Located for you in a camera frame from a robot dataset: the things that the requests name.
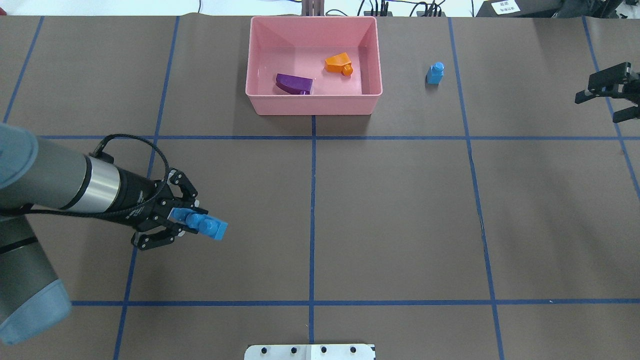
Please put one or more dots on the background cables cluster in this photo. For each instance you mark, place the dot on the background cables cluster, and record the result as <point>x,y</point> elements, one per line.
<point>405,8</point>

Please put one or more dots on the pink plastic box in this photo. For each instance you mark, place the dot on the pink plastic box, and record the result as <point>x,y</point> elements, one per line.
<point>298,46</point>

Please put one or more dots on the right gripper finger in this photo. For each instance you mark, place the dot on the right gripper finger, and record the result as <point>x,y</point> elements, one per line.
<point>626,114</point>
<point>600,83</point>

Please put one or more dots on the purple wedge block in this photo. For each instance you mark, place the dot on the purple wedge block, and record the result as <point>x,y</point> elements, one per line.
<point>294,85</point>

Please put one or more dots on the white label paper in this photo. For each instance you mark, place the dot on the white label paper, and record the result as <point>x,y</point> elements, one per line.
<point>504,7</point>

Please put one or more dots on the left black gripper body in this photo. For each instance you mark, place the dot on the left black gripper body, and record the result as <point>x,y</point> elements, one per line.
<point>135,194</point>

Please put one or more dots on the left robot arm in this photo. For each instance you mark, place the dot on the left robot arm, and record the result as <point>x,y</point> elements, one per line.
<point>40,177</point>

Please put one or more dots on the long blue block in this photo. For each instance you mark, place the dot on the long blue block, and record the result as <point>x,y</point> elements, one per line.
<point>198,223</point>

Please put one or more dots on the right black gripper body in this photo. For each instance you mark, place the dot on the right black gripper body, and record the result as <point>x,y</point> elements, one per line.
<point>616,89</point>

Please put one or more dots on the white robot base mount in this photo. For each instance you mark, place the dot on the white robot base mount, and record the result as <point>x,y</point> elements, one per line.
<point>327,351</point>

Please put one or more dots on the small blue block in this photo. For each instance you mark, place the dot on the small blue block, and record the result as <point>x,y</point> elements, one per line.
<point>435,73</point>

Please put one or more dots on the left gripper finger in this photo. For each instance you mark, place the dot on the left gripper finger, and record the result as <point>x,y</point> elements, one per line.
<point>179,192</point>
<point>157,232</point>

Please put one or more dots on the orange wedge block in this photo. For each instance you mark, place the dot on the orange wedge block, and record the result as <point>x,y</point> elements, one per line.
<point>339,64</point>

